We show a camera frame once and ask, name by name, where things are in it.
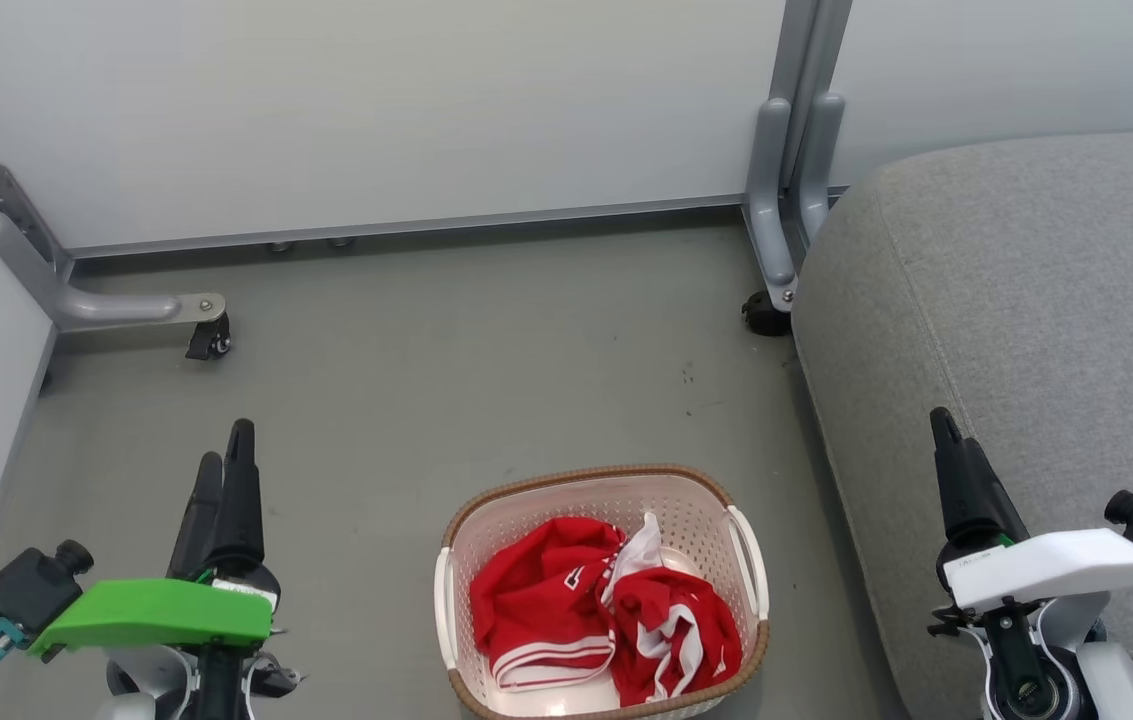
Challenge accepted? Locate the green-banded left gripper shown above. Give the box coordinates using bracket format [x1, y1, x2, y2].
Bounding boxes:
[26, 418, 283, 662]

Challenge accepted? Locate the red jersey with white sleeve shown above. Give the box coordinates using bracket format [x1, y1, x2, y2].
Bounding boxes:
[469, 512, 667, 694]

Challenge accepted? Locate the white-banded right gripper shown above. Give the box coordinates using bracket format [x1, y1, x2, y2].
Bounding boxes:
[929, 406, 1133, 614]

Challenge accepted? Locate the black caster wheel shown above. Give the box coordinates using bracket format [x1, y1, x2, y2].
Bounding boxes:
[185, 312, 233, 362]
[741, 290, 794, 338]

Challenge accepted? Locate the grey double-post partition foot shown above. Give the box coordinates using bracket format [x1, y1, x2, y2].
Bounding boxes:
[742, 0, 853, 314]

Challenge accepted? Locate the grey fabric sofa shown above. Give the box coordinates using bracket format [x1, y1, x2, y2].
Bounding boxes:
[791, 128, 1133, 720]

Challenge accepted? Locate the white perforated laundry basket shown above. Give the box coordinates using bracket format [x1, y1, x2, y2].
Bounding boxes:
[433, 464, 771, 720]

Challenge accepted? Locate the grey partition bottom rail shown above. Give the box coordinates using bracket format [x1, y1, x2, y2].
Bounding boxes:
[66, 193, 749, 261]

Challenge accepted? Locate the grey partition foot with bracket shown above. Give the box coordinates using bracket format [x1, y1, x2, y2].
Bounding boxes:
[0, 60, 228, 336]

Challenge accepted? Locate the red garment with white band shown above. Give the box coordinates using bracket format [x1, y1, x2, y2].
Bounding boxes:
[609, 565, 744, 709]

